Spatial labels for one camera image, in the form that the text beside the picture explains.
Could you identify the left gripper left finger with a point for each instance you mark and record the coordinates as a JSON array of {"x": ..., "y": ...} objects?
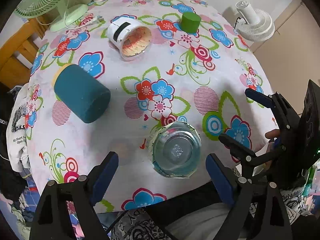
[{"x": 51, "y": 219}]

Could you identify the white black-striped plastic cup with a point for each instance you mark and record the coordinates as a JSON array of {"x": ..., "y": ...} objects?
[{"x": 130, "y": 37}]

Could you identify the white floor fan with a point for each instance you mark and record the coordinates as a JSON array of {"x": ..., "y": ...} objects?
[{"x": 255, "y": 25}]

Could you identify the white printed t-shirt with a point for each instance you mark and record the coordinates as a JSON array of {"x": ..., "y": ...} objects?
[{"x": 16, "y": 133}]

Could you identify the party paper-wrapped plastic cup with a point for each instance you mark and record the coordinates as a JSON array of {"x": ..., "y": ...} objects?
[{"x": 175, "y": 150}]

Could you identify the black bag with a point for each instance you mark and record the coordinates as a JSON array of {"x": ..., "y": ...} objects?
[{"x": 12, "y": 184}]

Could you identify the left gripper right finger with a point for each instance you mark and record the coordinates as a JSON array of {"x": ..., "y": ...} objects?
[{"x": 256, "y": 208}]

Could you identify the teal cylindrical cup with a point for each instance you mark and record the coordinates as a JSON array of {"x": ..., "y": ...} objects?
[{"x": 84, "y": 95}]

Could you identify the green cylinder block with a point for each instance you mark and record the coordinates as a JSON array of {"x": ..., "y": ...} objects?
[{"x": 190, "y": 22}]

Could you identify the orange wooden chair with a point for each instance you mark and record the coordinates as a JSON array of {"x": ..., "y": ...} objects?
[{"x": 13, "y": 71}]

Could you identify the white fan power plug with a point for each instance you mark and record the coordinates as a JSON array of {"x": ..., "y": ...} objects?
[{"x": 95, "y": 20}]

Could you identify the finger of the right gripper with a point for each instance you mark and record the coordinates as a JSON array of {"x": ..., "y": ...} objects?
[
  {"x": 272, "y": 104},
  {"x": 248, "y": 159}
]

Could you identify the floral tablecloth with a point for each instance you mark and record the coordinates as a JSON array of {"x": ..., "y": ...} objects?
[{"x": 197, "y": 78}]

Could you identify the green desk fan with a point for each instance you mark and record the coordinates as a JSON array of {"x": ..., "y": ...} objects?
[{"x": 29, "y": 9}]

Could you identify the person's right hand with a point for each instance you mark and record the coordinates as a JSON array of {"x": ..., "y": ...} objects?
[{"x": 271, "y": 135}]

